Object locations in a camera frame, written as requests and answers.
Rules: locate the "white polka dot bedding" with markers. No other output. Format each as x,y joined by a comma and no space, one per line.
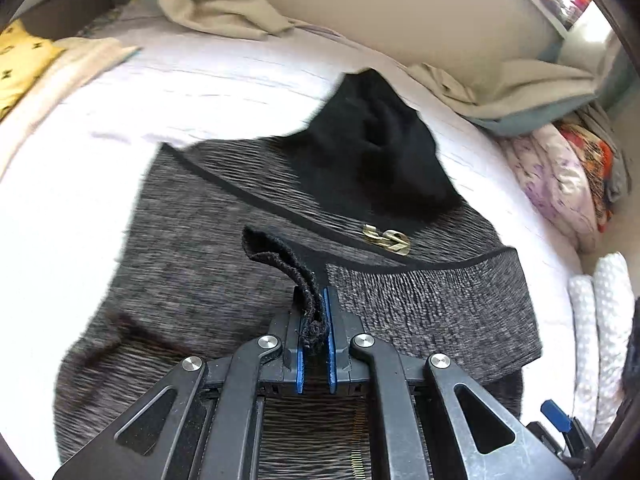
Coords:
603,308

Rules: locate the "grey black knit jacket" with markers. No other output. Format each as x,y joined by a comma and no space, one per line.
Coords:
227,234

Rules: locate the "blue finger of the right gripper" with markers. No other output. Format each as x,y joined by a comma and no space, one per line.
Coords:
558,418

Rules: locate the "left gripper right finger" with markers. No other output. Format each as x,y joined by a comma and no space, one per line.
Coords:
430,419

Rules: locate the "orange patterned folded blanket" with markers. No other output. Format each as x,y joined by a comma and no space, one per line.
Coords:
596,159

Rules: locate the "grey folded cloth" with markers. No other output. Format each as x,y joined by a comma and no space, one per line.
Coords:
594,118

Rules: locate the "beige curtain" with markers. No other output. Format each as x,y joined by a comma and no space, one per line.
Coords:
237,19
520,96

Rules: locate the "yellow patterned pillow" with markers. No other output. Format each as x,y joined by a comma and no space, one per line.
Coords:
23,59

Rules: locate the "beige left curtain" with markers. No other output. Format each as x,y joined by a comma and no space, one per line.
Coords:
237,19

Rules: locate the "beige right curtain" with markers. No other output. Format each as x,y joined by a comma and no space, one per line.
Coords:
520,96

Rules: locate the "cream blanket on bed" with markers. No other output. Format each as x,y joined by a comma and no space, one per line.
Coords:
82,61

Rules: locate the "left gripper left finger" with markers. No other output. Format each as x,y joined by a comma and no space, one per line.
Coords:
203,420

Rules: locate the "pink floral folded quilt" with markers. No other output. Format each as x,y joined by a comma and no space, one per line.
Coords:
551,176

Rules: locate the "white quilted bed sheet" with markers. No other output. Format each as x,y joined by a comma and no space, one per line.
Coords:
70,194

